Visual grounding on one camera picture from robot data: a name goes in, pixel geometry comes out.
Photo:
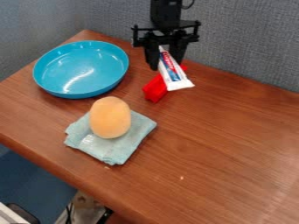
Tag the white toothpaste tube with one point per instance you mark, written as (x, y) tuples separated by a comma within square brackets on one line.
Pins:
[(173, 76)]

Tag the blue plastic plate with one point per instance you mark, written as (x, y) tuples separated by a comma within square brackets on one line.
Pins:
[(80, 69)]

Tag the red plastic block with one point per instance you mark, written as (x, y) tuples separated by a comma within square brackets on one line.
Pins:
[(154, 89)]

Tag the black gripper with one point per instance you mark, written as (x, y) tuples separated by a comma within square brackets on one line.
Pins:
[(166, 30)]

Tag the objects under table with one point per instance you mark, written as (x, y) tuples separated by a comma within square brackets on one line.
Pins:
[(81, 211)]

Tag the light blue folded cloth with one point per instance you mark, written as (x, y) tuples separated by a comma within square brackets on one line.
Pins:
[(112, 151)]

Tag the orange egg-shaped sponge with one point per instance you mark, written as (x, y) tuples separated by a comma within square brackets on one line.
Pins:
[(109, 117)]

